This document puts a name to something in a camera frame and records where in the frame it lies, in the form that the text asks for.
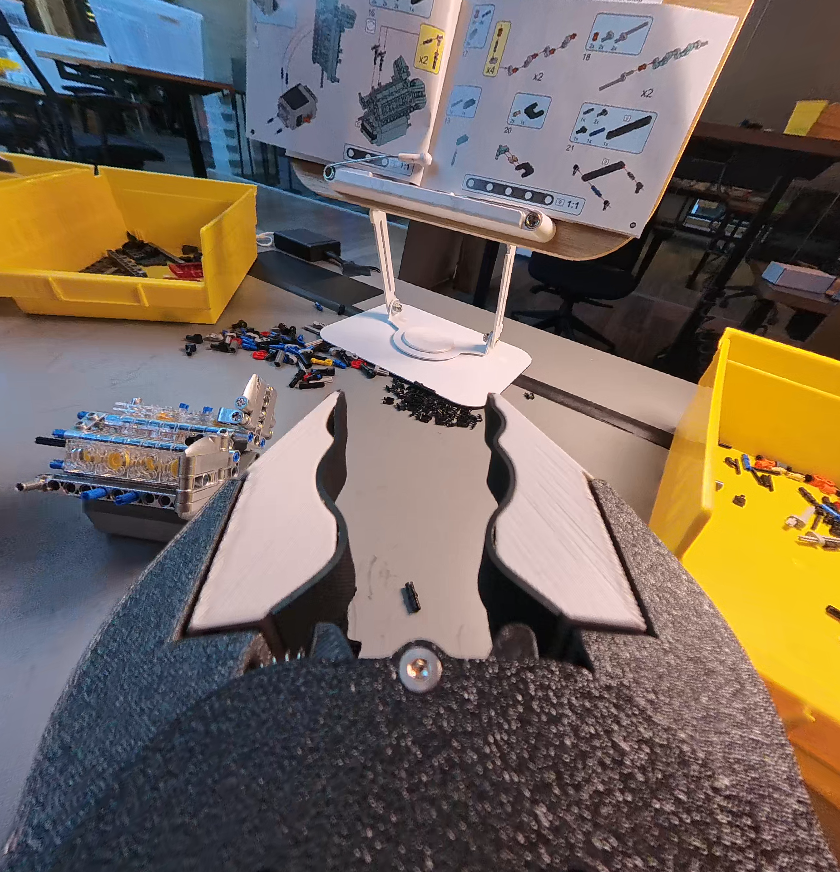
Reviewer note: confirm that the background table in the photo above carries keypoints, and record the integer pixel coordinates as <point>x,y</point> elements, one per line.
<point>161,76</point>

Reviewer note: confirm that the yellow plastic bin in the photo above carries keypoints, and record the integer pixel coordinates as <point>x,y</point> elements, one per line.
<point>66,289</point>

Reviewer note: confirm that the black swivel chair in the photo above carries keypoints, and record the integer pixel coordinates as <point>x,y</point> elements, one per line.
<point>584,279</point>

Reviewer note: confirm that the pile of black pins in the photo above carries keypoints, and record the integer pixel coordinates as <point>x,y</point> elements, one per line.
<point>427,399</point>

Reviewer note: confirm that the yellow plastic crate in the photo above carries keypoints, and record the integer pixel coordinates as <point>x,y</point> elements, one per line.
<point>747,600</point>

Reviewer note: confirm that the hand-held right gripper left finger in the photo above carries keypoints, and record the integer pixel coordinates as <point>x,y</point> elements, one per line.
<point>270,545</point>

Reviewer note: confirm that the black and red brick parts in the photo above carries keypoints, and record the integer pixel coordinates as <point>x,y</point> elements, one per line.
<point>141,259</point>

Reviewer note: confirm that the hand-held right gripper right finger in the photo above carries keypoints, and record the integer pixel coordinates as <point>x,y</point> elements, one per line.
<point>570,545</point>

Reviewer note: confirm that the clear plastic storage box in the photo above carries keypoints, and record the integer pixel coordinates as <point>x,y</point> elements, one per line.
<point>148,38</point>

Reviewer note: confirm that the dark wooden table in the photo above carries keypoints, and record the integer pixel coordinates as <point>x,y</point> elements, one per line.
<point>747,136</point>

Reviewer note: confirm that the instruction booklet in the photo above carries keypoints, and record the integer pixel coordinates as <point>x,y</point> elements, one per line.
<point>556,82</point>

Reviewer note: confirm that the small black brick pin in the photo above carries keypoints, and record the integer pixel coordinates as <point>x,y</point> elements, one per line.
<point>411,597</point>

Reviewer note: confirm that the pile of colourful brick parts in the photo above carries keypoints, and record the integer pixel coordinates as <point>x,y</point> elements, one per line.
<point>277,348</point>

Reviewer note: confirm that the grey brick engine model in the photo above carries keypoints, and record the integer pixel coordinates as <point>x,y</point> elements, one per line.
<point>134,457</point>

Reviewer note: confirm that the black power adapter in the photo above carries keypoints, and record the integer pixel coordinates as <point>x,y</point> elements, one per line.
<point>308,245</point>

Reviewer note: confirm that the white booklet stand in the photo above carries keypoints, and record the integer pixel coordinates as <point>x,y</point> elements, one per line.
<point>434,348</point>

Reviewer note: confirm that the loose mixed brick parts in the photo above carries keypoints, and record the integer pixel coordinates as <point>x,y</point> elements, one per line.
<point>822,511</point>

